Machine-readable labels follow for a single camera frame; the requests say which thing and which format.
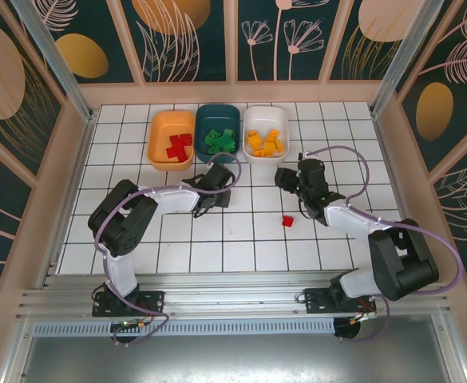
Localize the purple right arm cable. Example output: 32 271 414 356
303 144 464 344

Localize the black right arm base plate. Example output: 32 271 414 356
303 286 378 317

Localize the small circuit board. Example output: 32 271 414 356
113 320 146 332

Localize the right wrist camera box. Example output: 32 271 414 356
298 150 325 177

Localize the aluminium frame beam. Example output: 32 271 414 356
15 270 456 322

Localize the white plastic container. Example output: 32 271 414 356
242 105 291 165

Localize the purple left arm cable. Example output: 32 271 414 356
93 154 243 348

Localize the aluminium side rail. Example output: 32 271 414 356
370 113 433 282
37 115 98 290

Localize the aluminium corner post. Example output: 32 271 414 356
370 0 444 117
10 0 100 123

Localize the orange plastic container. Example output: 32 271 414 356
146 110 196 172

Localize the black round grommet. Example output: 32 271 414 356
334 318 362 341
111 330 138 346

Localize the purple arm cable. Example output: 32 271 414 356
93 154 243 348
303 144 464 344

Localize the grey slotted cable duct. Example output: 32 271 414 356
31 321 338 337

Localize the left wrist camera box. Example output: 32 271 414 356
208 163 235 190

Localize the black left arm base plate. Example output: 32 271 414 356
92 290 166 318

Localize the grey metal sheet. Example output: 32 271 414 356
17 334 464 383

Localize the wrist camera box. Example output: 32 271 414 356
208 163 235 190
298 150 325 177

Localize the teal plastic container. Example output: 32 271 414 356
194 104 242 164

